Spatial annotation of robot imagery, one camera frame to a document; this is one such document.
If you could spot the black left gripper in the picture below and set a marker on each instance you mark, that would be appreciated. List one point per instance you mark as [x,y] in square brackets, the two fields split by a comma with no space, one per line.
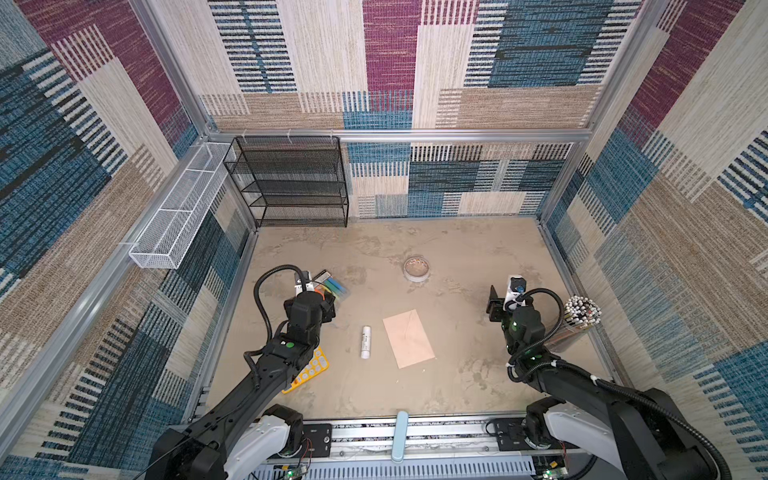
[326,308]

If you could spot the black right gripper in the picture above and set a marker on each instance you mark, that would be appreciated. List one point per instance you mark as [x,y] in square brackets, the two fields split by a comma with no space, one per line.
[494,306]

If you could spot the pink envelope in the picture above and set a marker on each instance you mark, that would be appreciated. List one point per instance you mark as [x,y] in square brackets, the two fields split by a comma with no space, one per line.
[408,339]

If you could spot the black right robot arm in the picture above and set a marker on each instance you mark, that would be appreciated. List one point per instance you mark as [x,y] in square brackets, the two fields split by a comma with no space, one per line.
[534,323]

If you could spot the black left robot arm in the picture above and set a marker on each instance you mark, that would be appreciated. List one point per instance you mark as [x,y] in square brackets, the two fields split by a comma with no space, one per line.
[247,428]

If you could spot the colourful marker pack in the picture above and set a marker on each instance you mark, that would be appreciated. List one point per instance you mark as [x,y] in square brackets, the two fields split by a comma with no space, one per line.
[326,284]

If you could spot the yellow calculator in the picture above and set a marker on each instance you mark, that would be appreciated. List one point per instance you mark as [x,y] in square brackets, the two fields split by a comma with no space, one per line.
[317,365]

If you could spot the pencil holder with pencils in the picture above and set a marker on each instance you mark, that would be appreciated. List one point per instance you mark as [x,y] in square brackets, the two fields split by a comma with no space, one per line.
[581,314]

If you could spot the white tape roll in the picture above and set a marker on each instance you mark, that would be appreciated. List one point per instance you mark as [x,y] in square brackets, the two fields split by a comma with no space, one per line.
[416,269]

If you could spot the black mesh shelf rack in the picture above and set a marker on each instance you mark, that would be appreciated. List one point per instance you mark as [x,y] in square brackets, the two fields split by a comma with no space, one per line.
[290,181]

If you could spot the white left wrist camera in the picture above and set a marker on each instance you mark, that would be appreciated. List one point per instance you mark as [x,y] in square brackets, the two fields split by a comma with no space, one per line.
[303,282]

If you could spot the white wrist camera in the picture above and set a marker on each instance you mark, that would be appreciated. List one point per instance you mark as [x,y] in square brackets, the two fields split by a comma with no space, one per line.
[303,282]
[516,286]

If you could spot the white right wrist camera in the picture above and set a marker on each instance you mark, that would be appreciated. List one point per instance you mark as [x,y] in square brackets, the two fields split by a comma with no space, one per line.
[516,286]

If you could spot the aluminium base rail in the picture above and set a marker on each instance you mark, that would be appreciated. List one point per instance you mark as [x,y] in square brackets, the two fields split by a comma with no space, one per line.
[384,447]

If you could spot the white wire basket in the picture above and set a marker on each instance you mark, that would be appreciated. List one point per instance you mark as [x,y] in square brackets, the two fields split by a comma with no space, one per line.
[166,239]

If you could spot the light blue handle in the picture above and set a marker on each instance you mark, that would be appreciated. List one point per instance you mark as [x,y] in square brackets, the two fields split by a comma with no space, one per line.
[400,437]

